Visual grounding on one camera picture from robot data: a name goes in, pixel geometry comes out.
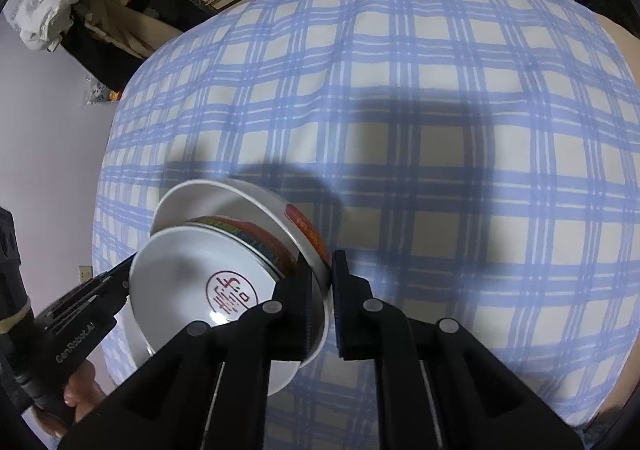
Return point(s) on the beige coat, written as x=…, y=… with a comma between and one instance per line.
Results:
x=125, y=15

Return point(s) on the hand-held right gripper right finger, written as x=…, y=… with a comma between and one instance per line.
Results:
x=342, y=315

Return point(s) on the clear plastic bag with items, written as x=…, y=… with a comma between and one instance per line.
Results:
x=100, y=93

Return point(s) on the small red patterned bowl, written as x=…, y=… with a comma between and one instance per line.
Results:
x=220, y=195

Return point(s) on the person's left hand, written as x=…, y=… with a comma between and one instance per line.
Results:
x=82, y=382

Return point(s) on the black trousers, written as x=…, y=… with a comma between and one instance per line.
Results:
x=95, y=58

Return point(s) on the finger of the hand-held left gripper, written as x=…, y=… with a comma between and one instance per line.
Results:
x=100, y=295

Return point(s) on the blue checked sheet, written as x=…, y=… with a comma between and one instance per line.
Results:
x=450, y=155

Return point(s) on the white wall socket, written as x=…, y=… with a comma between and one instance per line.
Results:
x=86, y=272

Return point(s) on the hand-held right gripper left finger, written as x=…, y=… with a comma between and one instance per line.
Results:
x=309, y=315

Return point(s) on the small bowl with red character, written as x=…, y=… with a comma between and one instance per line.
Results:
x=175, y=280

